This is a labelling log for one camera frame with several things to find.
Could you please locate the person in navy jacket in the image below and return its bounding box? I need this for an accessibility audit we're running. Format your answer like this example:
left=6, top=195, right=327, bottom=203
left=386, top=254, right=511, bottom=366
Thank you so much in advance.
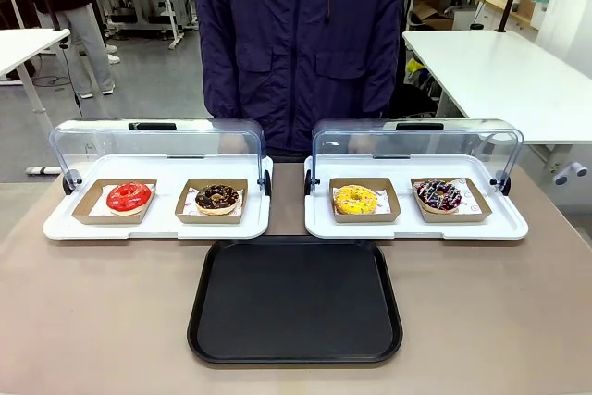
left=190, top=0, right=409, bottom=156

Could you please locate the brown cardboard donut boat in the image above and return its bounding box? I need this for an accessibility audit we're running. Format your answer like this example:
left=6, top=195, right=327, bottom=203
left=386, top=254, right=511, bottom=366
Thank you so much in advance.
left=328, top=177, right=401, bottom=224
left=410, top=177, right=493, bottom=224
left=174, top=178, right=249, bottom=225
left=71, top=179, right=158, bottom=226

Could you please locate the yellow glazed sprinkled donut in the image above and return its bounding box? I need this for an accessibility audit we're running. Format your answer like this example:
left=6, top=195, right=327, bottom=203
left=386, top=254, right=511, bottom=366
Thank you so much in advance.
left=334, top=184, right=379, bottom=216

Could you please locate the black plastic serving tray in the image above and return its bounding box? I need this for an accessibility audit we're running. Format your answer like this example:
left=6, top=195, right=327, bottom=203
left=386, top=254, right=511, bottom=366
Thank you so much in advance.
left=186, top=240, right=404, bottom=365

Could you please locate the red glazed donut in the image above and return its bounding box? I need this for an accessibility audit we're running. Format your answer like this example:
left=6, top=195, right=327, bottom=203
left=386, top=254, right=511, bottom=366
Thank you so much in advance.
left=105, top=181, right=154, bottom=217

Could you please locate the white display tray base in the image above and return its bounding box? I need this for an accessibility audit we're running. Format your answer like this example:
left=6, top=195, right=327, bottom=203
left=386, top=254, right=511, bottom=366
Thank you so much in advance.
left=303, top=154, right=530, bottom=241
left=42, top=154, right=274, bottom=241

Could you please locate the chocolate donut with nut sprinkles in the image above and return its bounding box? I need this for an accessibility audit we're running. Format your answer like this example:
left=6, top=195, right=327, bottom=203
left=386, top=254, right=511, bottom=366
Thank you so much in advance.
left=194, top=184, right=241, bottom=216

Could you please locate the white table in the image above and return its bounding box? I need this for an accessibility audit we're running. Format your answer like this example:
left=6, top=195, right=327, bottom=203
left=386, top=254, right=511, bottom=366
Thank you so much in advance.
left=401, top=30, right=592, bottom=187

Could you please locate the white height-adjustable desk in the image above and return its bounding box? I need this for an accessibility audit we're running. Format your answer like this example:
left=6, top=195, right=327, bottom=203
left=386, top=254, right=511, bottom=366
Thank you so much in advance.
left=0, top=27, right=71, bottom=177

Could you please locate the clear plastic roll-top lid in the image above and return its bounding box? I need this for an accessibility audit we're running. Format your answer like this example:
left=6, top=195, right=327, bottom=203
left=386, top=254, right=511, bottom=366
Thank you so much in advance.
left=48, top=118, right=273, bottom=196
left=304, top=117, right=525, bottom=196

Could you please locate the person in grey trousers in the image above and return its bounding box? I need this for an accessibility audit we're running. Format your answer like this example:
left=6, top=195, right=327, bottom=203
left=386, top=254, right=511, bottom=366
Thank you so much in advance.
left=21, top=0, right=121, bottom=100

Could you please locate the dark donut with colourful sprinkles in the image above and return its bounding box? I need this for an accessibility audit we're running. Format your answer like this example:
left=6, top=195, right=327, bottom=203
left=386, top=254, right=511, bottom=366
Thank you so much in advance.
left=413, top=179, right=463, bottom=216

